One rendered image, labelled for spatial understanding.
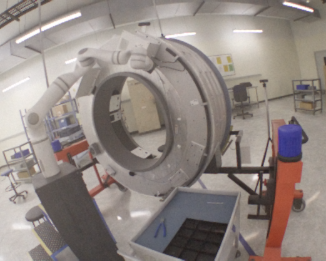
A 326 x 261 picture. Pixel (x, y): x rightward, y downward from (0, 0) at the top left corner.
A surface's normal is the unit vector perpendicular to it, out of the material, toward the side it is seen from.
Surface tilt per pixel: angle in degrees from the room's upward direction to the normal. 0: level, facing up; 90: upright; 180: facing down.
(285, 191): 90
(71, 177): 90
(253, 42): 90
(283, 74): 90
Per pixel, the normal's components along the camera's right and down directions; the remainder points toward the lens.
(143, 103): 0.14, 0.20
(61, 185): 0.73, 0.00
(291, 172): -0.51, 0.30
